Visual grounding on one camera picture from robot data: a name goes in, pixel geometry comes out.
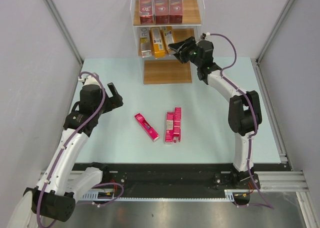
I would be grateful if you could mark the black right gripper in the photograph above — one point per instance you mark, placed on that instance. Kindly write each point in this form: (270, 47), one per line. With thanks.
(189, 43)

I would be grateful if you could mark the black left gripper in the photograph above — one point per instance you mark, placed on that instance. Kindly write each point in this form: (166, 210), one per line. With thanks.
(114, 101)

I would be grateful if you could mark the orange toothpaste box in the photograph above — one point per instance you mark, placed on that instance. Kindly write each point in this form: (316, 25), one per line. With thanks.
(157, 43)
(169, 38)

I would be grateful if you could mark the silver gold R.O toothpaste box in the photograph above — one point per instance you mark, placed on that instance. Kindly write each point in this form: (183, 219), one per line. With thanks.
(145, 44)

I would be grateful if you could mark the red 3D toothpaste box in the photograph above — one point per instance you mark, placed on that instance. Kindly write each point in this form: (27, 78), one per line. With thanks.
(176, 11)

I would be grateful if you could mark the pink Be You toothpaste box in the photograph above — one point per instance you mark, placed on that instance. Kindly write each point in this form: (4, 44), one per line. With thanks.
(150, 131)

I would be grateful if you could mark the red foil toothpaste box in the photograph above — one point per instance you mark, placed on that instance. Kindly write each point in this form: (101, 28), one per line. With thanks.
(146, 11)

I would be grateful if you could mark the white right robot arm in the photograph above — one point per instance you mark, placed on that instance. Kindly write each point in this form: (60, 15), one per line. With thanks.
(244, 111)

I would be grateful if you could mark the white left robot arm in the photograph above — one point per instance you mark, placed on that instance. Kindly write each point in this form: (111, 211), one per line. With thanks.
(54, 196)

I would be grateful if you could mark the acrylic three-tier wooden shelf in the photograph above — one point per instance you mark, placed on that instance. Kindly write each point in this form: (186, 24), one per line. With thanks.
(156, 25)

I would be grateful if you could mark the pink toothpaste box right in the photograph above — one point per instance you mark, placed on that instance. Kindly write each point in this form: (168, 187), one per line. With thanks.
(177, 124)

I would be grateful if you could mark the pink toothpaste box middle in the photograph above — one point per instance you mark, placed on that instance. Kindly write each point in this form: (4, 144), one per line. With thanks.
(169, 128)

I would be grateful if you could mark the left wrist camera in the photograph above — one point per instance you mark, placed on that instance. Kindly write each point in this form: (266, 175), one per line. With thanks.
(90, 80)

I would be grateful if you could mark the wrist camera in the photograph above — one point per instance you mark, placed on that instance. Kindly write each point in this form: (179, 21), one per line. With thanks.
(90, 80)
(204, 36)

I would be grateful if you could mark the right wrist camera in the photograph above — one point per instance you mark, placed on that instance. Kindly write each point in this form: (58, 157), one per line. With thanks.
(204, 36)

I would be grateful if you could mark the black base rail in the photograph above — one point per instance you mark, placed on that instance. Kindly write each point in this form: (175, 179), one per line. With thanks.
(144, 177)

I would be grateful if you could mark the white cable duct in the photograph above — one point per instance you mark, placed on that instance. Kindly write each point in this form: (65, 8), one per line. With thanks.
(224, 195)

